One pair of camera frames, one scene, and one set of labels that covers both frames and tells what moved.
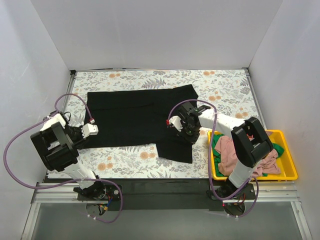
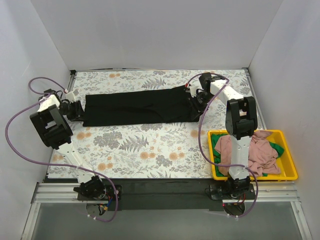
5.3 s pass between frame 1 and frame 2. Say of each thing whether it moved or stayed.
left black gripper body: moved
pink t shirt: stayed
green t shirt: stayed
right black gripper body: moved
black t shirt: moved
